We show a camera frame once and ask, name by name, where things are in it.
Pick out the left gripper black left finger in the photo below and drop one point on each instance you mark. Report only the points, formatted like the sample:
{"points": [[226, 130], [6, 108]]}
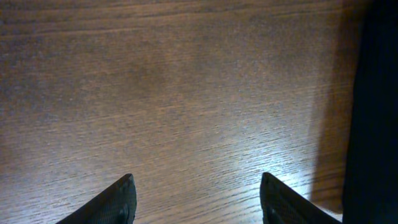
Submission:
{"points": [[115, 205]]}

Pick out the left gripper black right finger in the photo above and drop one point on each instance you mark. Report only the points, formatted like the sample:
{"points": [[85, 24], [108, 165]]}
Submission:
{"points": [[282, 205]]}

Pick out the black t-shirt with logo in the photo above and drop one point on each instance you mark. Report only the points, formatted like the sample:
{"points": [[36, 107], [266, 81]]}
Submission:
{"points": [[370, 187]]}

